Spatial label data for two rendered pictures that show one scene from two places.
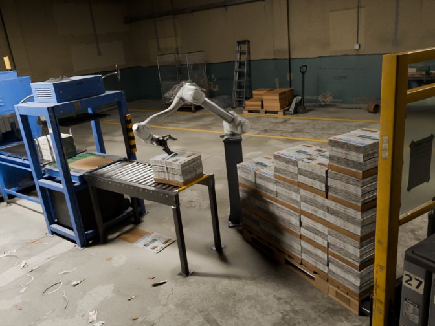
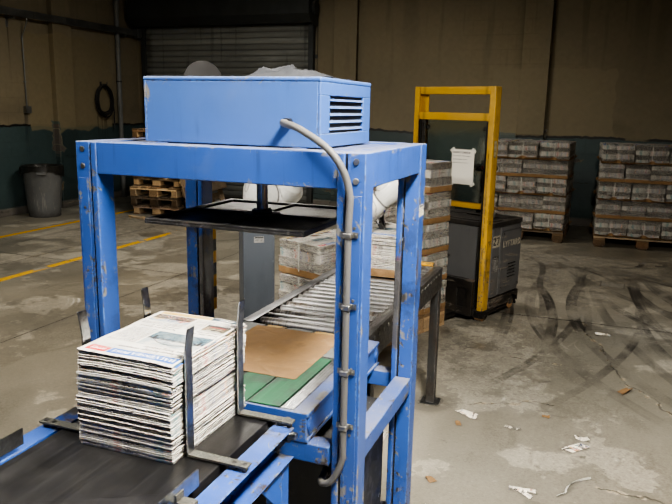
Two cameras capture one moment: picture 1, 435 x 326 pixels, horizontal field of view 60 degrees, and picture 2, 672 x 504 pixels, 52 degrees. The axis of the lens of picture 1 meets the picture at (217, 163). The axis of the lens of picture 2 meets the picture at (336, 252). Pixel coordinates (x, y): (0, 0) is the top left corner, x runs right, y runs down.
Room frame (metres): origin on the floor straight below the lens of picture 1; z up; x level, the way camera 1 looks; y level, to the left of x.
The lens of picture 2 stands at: (4.68, 3.79, 1.66)
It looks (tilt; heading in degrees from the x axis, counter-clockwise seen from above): 12 degrees down; 252
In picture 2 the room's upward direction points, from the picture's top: 1 degrees clockwise
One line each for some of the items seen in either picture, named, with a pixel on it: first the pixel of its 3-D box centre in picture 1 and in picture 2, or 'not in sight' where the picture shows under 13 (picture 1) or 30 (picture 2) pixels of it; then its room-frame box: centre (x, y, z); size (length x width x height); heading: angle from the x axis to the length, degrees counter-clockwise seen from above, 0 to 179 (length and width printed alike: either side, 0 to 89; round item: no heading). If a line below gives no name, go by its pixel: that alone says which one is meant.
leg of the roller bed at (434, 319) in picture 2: (180, 240); (433, 345); (2.96, 0.40, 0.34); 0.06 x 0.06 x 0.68; 51
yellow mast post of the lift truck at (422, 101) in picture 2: not in sight; (417, 193); (2.21, -1.50, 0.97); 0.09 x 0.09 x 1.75; 30
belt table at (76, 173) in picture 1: (86, 165); (262, 370); (4.20, 1.53, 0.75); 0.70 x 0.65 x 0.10; 51
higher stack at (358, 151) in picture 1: (360, 221); (417, 243); (2.43, -1.00, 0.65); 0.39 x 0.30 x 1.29; 120
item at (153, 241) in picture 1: (154, 241); not in sight; (3.58, 0.76, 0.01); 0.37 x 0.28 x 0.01; 51
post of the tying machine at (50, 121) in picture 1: (66, 180); (404, 354); (3.67, 1.57, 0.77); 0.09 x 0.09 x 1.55; 51
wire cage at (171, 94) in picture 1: (183, 81); not in sight; (11.52, 0.76, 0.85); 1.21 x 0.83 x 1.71; 51
